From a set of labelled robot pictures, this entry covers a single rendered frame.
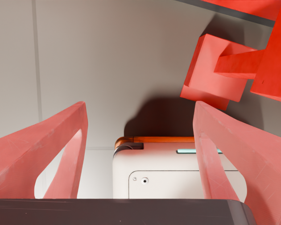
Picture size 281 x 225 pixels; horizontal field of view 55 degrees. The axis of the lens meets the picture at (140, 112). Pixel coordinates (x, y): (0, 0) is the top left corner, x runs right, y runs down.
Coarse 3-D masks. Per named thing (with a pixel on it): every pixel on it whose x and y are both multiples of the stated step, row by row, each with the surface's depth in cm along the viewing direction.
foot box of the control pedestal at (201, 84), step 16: (208, 48) 97; (224, 48) 97; (240, 48) 97; (192, 64) 105; (208, 64) 98; (192, 80) 99; (208, 80) 99; (224, 80) 99; (240, 80) 99; (192, 96) 111; (208, 96) 111; (224, 96) 100; (240, 96) 100
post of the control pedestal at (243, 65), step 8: (224, 56) 91; (232, 56) 82; (240, 56) 76; (248, 56) 70; (256, 56) 65; (216, 64) 98; (224, 64) 88; (232, 64) 80; (240, 64) 74; (248, 64) 68; (256, 64) 63; (216, 72) 95; (224, 72) 86; (232, 72) 78; (240, 72) 72; (248, 72) 67; (256, 72) 62
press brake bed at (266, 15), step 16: (176, 0) 106; (192, 0) 101; (208, 0) 95; (224, 0) 90; (240, 0) 86; (256, 0) 83; (272, 0) 79; (240, 16) 104; (256, 16) 99; (272, 16) 93
